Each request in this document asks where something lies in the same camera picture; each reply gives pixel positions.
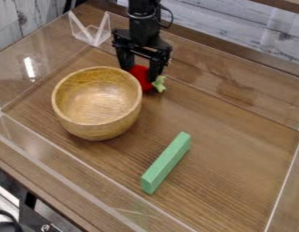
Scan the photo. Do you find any clear acrylic tray wall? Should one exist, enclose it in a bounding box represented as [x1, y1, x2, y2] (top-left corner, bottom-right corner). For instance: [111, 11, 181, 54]
[0, 109, 195, 232]

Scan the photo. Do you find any clear acrylic corner bracket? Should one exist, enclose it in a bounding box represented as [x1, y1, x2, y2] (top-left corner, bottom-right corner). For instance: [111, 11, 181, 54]
[67, 12, 110, 47]

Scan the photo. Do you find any red plush strawberry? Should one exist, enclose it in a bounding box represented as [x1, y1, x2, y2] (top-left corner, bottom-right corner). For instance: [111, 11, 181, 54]
[129, 65, 166, 92]

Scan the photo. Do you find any black table leg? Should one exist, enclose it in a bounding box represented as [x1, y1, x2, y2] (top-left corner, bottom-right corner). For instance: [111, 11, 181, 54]
[23, 192, 37, 209]

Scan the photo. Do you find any black metal base plate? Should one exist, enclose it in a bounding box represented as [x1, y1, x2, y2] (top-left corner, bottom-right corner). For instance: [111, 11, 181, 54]
[19, 205, 61, 232]

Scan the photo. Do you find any green rectangular block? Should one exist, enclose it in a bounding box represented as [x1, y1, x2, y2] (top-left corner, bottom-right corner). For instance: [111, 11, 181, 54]
[139, 131, 190, 195]

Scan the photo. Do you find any wooden bowl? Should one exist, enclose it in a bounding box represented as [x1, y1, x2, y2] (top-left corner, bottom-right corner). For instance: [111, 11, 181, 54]
[51, 66, 142, 140]

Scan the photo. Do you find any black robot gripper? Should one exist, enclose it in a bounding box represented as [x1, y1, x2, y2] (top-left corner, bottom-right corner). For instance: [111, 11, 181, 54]
[111, 12, 171, 82]

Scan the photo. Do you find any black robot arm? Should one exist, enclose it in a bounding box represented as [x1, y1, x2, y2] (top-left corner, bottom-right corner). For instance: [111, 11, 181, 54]
[111, 0, 173, 82]

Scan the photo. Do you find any black cable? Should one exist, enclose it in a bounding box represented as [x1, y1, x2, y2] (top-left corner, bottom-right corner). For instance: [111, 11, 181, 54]
[0, 209, 25, 232]

